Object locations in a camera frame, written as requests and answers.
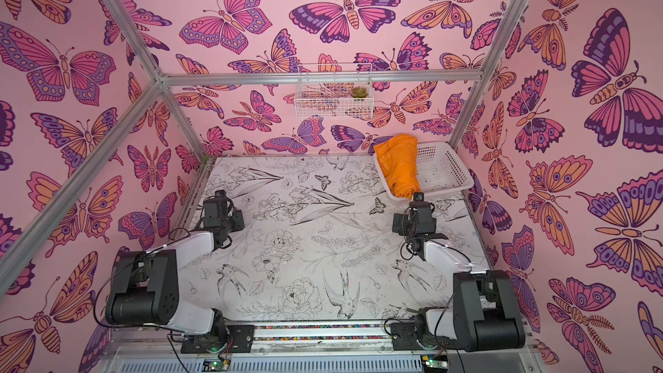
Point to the white plastic laundry basket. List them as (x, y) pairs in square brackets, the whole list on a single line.
[(440, 172)]

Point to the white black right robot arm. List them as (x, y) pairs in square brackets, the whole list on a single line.
[(481, 313)]

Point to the aluminium cage frame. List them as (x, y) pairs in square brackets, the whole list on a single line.
[(102, 55)]

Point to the floral printed table mat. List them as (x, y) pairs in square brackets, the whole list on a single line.
[(317, 245)]

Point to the small green potted succulent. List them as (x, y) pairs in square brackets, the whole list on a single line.
[(359, 92)]

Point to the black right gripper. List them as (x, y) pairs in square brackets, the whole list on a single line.
[(418, 207)]

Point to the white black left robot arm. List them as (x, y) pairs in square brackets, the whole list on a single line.
[(145, 289)]

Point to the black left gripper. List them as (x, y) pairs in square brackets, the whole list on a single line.
[(239, 220)]

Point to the orange long pants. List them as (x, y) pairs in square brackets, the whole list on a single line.
[(397, 160)]

